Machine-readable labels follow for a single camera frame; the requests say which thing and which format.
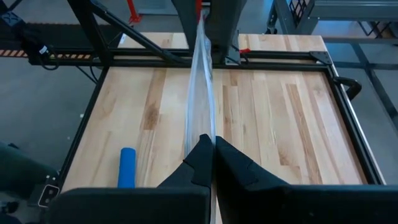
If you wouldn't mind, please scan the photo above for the blue elastic bandage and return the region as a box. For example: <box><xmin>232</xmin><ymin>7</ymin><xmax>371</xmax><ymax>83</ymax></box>
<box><xmin>117</xmin><ymin>147</ymin><xmax>137</xmax><ymax>189</ymax></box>

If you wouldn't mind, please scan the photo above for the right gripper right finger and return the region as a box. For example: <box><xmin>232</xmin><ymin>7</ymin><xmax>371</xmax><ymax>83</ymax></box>
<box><xmin>215</xmin><ymin>135</ymin><xmax>398</xmax><ymax>224</ymax></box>

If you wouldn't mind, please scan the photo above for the black curved frame handle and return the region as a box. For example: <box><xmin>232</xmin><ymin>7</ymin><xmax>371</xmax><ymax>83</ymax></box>
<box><xmin>333</xmin><ymin>76</ymin><xmax>363</xmax><ymax>101</ymax></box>

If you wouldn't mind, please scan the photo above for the black aluminium table frame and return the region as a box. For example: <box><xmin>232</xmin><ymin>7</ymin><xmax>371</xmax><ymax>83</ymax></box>
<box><xmin>57</xmin><ymin>48</ymin><xmax>385</xmax><ymax>190</ymax></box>

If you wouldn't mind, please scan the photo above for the black wire rack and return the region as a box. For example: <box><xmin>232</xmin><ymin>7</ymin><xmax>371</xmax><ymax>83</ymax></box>
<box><xmin>288</xmin><ymin>0</ymin><xmax>398</xmax><ymax>40</ymax></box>

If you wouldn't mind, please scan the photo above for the red-tipped rod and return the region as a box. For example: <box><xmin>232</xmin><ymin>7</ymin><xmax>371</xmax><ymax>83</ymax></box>
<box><xmin>126</xmin><ymin>0</ymin><xmax>143</xmax><ymax>25</ymax></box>

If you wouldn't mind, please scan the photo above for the black rig upright post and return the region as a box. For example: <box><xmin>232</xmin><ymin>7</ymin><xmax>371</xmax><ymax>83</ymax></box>
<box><xmin>67</xmin><ymin>0</ymin><xmax>190</xmax><ymax>68</ymax></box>

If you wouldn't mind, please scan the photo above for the clear plastic zip bag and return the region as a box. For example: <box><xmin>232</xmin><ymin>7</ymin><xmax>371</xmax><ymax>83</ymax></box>
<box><xmin>183</xmin><ymin>12</ymin><xmax>218</xmax><ymax>224</ymax></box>

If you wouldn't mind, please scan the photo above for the orange striped hazard strip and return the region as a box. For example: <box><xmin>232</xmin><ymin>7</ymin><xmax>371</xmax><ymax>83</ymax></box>
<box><xmin>0</xmin><ymin>49</ymin><xmax>93</xmax><ymax>60</ymax></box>

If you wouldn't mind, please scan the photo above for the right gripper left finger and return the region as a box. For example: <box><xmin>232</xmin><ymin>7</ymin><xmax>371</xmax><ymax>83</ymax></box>
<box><xmin>46</xmin><ymin>133</ymin><xmax>215</xmax><ymax>224</ymax></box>

